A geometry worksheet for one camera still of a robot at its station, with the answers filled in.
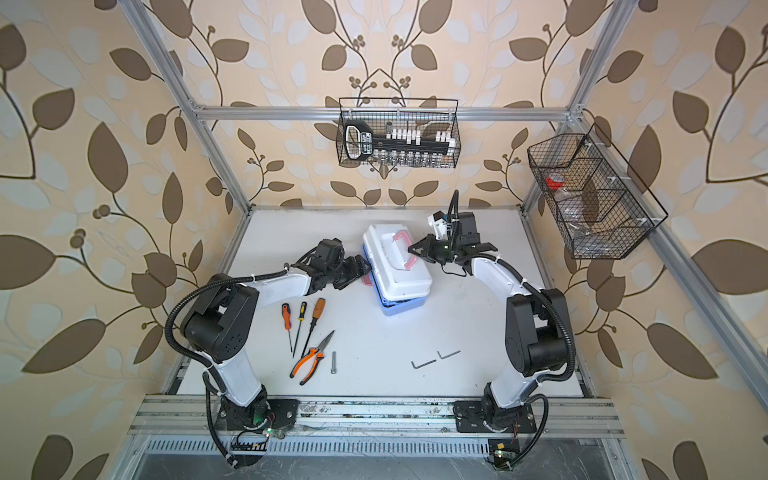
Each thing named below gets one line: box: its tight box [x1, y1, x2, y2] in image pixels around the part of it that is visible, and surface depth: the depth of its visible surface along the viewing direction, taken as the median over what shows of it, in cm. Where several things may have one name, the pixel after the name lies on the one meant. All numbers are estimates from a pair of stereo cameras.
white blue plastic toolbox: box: [361, 224, 433, 316], surface depth 88 cm
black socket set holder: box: [344, 120, 455, 161], surface depth 84 cm
